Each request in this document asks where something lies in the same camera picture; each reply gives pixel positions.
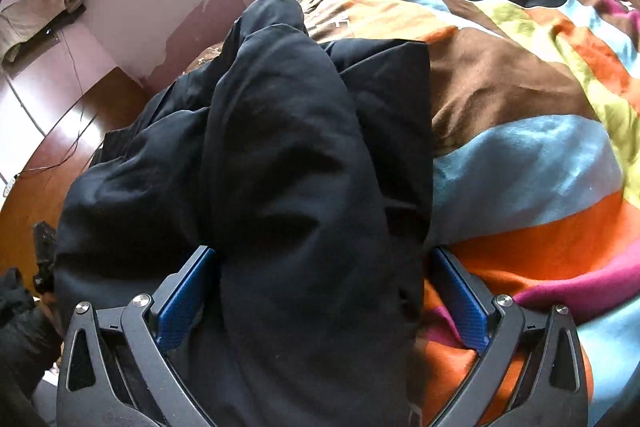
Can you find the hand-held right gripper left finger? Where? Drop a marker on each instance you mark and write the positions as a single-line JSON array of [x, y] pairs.
[[185, 302]]

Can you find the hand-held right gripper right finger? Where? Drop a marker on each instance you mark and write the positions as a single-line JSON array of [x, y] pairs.
[[460, 307]]

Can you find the dark navy puffer jacket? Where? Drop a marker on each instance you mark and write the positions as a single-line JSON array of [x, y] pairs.
[[280, 167]]

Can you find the person's left forearm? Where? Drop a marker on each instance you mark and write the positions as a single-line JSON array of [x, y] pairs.
[[25, 332]]

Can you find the wooden cabinet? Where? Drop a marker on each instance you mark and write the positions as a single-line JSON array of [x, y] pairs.
[[60, 147]]

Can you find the printed patchwork blanket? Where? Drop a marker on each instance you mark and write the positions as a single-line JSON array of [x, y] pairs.
[[525, 107]]

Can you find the beige hanging cloth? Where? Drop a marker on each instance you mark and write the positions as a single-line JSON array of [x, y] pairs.
[[42, 14]]

